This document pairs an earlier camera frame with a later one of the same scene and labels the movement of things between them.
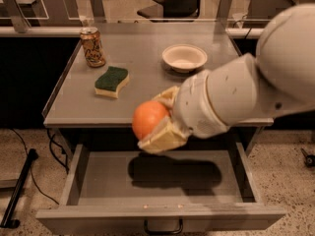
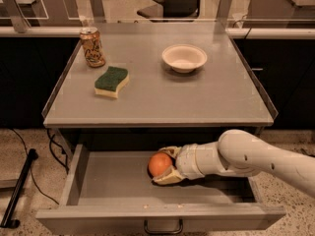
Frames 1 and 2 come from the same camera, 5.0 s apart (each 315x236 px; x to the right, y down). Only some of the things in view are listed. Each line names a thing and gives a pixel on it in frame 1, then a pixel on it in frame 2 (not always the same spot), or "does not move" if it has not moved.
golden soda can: [94, 54] does not move
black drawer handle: [162, 232] does not move
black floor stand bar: [5, 222] does not move
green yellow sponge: [111, 82] does not move
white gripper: [194, 104] to [188, 163]
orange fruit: [147, 116] to [158, 163]
